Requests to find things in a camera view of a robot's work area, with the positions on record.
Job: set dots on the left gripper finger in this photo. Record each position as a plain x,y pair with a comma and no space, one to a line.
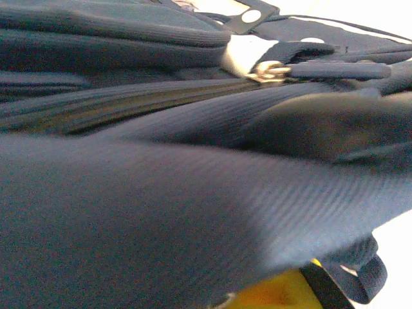
273,293

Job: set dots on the navy blue school backpack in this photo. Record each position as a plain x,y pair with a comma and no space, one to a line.
161,193

